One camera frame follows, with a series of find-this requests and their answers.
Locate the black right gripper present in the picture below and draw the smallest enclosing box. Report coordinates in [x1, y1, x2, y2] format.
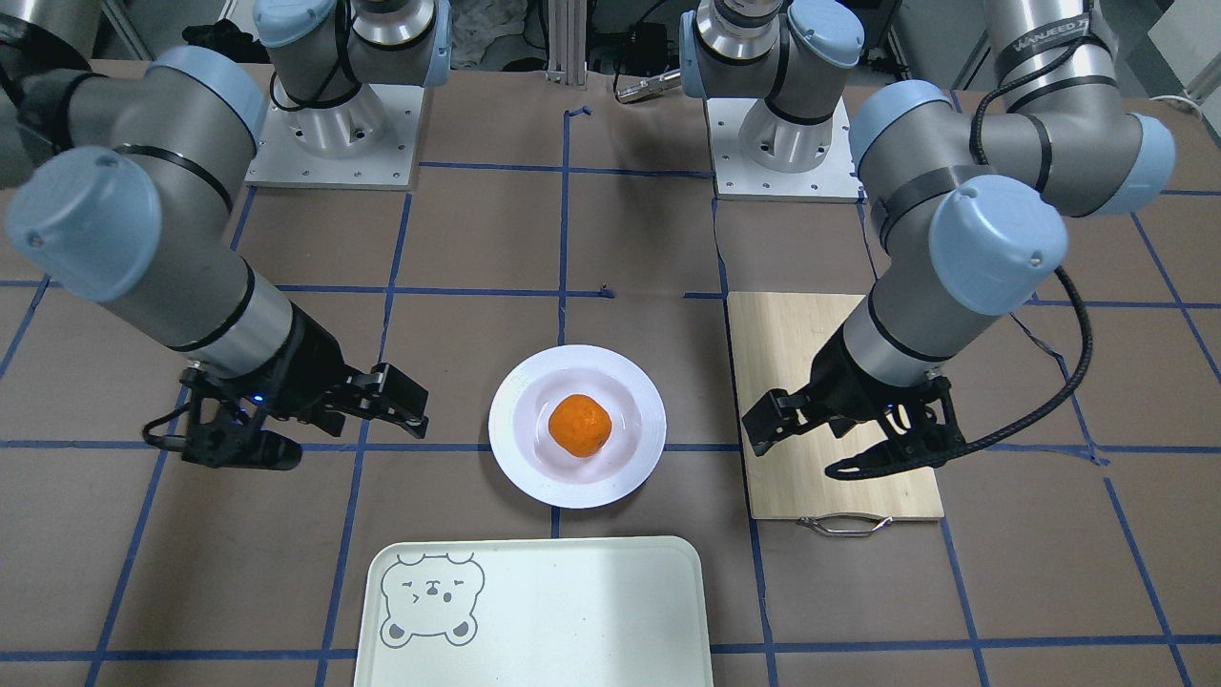
[243, 304, 430, 439]

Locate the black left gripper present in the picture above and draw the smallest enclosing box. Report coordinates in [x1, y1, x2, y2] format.
[741, 329, 917, 458]

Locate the orange fruit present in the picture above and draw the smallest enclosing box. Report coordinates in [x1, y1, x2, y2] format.
[547, 394, 613, 458]

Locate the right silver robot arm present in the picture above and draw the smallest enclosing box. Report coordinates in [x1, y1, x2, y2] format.
[2, 1, 427, 438]

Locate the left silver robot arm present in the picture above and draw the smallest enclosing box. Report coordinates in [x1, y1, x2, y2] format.
[742, 1, 1176, 480]

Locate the cream bear tray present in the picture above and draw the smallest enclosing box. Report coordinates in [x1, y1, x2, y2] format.
[354, 534, 714, 686]

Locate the bamboo cutting board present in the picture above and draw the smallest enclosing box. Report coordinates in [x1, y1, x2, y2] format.
[726, 292, 945, 537]

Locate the white round plate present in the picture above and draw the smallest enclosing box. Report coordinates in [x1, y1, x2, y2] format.
[488, 344, 667, 509]

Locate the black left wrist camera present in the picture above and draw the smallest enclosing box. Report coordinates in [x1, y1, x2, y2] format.
[823, 377, 971, 480]

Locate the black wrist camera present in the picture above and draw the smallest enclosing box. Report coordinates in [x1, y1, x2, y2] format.
[140, 369, 302, 470]
[823, 377, 971, 480]

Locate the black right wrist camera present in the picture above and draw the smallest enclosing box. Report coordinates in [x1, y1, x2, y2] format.
[140, 369, 302, 470]

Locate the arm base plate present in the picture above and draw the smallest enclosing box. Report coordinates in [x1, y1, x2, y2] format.
[705, 96, 863, 203]
[245, 84, 429, 192]

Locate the black braided cable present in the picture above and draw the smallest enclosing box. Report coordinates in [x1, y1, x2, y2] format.
[944, 29, 1117, 459]

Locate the aluminium frame post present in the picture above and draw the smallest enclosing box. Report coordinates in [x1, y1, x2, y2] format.
[546, 0, 589, 90]

